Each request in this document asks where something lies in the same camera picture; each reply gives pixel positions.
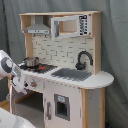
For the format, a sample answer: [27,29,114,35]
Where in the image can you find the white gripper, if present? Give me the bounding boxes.
[11,64,26,94]

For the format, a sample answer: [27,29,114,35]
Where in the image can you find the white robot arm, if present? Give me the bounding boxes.
[0,50,26,94]

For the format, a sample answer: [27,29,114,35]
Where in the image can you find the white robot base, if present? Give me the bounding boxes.
[0,108,36,128]

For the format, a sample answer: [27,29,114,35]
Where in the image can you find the wooden toy kitchen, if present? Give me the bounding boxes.
[11,11,114,128]

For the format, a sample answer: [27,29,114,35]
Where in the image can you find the right red stove knob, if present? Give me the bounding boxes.
[30,81,37,88]

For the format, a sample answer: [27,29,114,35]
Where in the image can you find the small metal pot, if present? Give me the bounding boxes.
[23,57,39,67]

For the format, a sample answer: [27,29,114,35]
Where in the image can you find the black toy stovetop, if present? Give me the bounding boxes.
[20,63,55,73]

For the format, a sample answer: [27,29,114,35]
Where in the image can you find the grey toy sink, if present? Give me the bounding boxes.
[52,68,92,81]

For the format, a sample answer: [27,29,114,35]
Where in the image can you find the white cabinet door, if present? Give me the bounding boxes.
[44,82,82,128]

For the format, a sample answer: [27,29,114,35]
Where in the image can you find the grey range hood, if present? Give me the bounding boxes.
[24,15,51,35]

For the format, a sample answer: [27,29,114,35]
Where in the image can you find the black toy faucet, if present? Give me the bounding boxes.
[75,51,93,70]

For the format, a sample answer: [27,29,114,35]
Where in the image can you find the white microwave door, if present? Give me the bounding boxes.
[51,14,91,40]

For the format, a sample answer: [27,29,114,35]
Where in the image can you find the grey backdrop curtain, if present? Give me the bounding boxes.
[0,0,128,128]

